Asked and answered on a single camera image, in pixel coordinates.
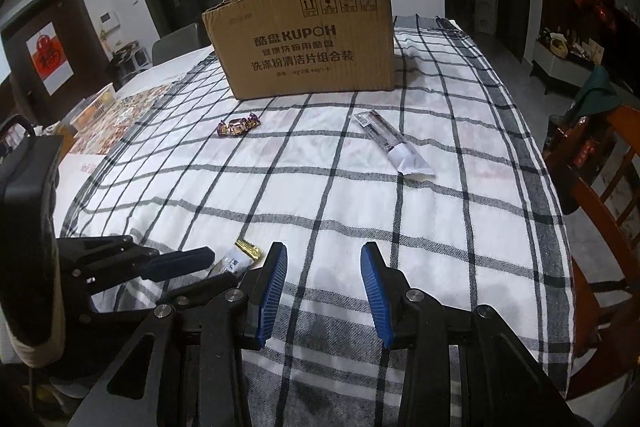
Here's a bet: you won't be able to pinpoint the white plastic basket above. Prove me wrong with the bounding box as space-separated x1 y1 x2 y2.
70 83 117 130

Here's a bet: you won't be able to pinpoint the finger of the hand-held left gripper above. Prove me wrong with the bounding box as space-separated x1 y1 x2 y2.
85 272 242 333
57 234 217 283

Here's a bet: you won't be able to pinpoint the sideboard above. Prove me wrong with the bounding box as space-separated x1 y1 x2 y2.
530 38 607 96

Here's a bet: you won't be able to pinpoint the cardboard box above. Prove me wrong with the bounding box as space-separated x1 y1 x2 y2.
201 0 396 100

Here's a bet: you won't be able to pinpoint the red balloons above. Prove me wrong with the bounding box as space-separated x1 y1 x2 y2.
572 0 619 34

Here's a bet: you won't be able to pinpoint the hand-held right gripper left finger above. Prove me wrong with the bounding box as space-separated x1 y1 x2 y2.
82 242 289 427

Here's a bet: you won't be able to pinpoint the red paper door decoration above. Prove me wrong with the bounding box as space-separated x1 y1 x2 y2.
26 23 74 96

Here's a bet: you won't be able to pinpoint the green cloth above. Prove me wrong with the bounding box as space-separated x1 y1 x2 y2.
567 66 619 118

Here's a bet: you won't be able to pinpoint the black white plaid tablecloth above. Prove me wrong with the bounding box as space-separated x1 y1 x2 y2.
52 14 576 400

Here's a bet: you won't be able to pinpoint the colourful patterned mat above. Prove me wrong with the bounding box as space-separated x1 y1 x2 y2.
65 84 176 156

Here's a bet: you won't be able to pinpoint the grey chair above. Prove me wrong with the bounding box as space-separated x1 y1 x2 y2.
151 23 201 66

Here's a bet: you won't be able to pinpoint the twist-wrapped candy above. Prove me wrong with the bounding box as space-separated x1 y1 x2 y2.
217 113 262 138

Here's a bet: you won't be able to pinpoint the wooden chair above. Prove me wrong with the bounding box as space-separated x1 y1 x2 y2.
542 104 640 400

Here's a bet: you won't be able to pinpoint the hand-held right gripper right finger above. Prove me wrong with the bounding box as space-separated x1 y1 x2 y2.
361 242 581 427

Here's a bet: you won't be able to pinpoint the clear packet with white end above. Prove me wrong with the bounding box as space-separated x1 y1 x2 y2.
352 109 437 180

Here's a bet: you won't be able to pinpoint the small gold white packet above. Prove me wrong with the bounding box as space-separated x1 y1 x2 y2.
212 239 262 276

